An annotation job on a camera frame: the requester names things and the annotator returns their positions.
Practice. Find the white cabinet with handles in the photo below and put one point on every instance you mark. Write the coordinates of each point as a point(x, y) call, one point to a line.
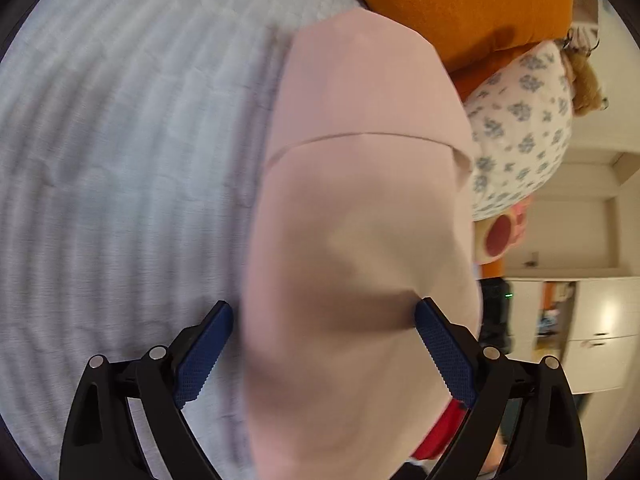
point(591, 326)

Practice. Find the orange bed frame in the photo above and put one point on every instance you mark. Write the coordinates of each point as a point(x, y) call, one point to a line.
point(468, 78)

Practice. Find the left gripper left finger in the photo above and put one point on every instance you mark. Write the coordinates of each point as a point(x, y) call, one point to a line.
point(100, 441)

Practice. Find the pink garment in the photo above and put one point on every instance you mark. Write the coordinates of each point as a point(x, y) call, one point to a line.
point(365, 209)

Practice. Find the white blue floral pillow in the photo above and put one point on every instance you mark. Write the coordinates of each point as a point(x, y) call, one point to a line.
point(521, 118)

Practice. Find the brown plush toy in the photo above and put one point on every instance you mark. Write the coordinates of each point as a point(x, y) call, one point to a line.
point(586, 90)

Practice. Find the light blue quilted bedspread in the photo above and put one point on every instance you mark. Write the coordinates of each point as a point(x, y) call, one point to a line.
point(132, 134)

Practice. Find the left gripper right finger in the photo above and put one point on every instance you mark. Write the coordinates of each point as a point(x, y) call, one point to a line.
point(547, 441)

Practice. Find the pink bear plush cushion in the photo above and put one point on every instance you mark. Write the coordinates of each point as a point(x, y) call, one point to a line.
point(494, 236)

